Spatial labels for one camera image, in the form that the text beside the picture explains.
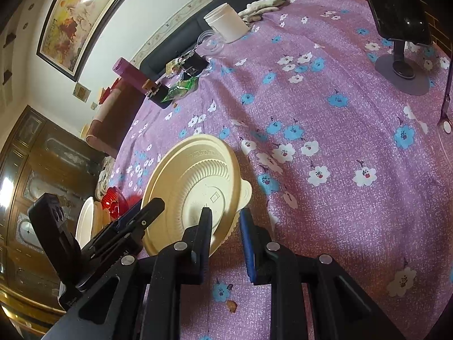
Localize white plastic jar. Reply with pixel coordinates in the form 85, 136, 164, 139
203, 3, 250, 43

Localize large white foam bowl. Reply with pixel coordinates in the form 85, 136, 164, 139
75, 196, 95, 249

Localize framed horse painting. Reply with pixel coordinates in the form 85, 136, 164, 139
36, 0, 149, 82

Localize green plastic wrapper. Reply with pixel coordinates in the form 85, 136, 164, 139
162, 77, 199, 104

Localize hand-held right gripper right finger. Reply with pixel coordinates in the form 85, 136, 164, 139
239, 207, 407, 340

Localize small framed wall plaque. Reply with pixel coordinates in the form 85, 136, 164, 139
72, 82, 92, 101

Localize brown patterned cushion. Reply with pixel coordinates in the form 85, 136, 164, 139
95, 156, 116, 199

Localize grey tablet stand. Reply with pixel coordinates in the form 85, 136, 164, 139
374, 39, 430, 96

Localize beige plastic bowl with tab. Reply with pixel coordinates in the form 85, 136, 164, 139
141, 134, 253, 257

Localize black jar with wooden cork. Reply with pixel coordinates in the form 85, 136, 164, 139
142, 81, 170, 110

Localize small black device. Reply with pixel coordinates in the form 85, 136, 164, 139
177, 51, 209, 77

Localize purple floral tablecloth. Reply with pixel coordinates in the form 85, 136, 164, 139
108, 0, 453, 340

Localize large red scalloped plate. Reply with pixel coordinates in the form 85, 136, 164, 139
101, 187, 130, 220

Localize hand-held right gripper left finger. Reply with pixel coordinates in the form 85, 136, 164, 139
44, 207, 213, 340

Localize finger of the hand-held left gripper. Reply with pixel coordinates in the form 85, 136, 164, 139
90, 203, 142, 245
81, 197, 166, 277

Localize purple thermos bottle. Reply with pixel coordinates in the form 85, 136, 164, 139
112, 57, 149, 91

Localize black leather sofa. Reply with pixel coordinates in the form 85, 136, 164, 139
140, 0, 319, 78

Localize brown armchair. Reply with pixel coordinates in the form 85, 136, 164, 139
86, 78, 149, 158

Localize dark wooden glass cabinet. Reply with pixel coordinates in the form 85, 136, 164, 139
0, 105, 110, 326

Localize white cloth rag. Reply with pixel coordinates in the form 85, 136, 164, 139
239, 0, 287, 22

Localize red and yellow papers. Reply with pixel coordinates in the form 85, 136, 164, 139
99, 80, 119, 105

